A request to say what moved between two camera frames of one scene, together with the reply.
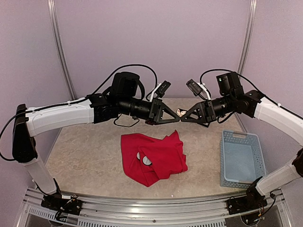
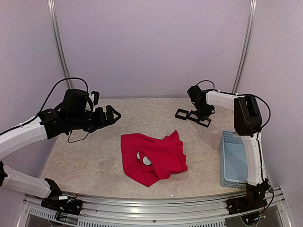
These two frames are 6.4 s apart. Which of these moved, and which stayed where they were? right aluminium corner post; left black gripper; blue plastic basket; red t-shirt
Moved: left black gripper
Stayed: red t-shirt; right aluminium corner post; blue plastic basket
